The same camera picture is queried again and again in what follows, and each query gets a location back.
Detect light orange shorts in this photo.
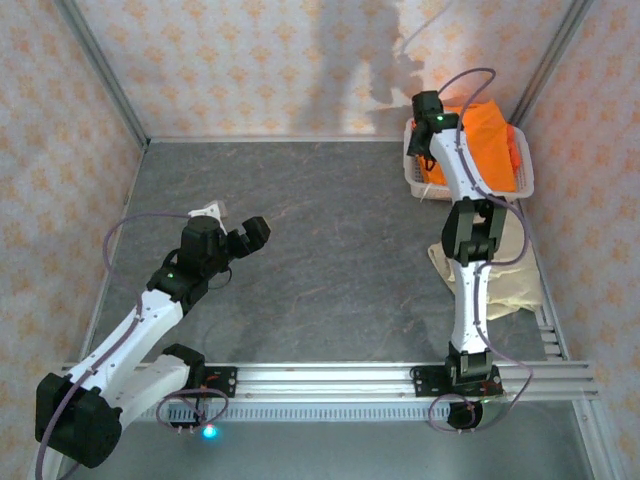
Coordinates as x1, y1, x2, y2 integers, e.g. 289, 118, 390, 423
423, 98, 519, 194

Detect cream white shorts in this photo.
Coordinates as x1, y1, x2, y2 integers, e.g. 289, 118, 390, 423
427, 198, 545, 322

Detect white perforated plastic basket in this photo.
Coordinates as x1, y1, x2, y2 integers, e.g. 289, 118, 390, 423
402, 116, 537, 203

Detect aluminium table side bar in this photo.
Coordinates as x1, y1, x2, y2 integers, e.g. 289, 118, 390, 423
74, 144, 149, 362

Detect short aluminium side rails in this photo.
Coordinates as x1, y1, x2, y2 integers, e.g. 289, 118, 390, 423
537, 299, 571, 362

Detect black round puck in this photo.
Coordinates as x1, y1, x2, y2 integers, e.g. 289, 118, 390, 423
446, 401, 485, 432

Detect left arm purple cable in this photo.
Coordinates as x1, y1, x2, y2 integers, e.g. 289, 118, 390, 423
29, 211, 201, 480

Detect aluminium frame bar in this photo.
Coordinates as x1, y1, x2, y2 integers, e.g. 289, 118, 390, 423
144, 133, 409, 145

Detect aluminium frame post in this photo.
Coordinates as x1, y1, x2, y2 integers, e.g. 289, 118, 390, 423
52, 0, 151, 151
505, 0, 597, 132

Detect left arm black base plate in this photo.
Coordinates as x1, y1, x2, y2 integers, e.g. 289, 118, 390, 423
199, 365, 239, 400

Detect aluminium mounting rail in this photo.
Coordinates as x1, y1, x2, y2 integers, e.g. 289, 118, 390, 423
52, 360, 600, 402

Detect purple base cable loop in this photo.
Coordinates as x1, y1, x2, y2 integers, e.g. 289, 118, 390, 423
155, 388, 230, 435
428, 393, 521, 434

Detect grey slotted cable duct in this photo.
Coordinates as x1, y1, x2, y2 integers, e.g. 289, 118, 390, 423
142, 402, 454, 424

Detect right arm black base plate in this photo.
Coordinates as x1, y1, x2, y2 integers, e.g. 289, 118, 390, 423
409, 365, 503, 400

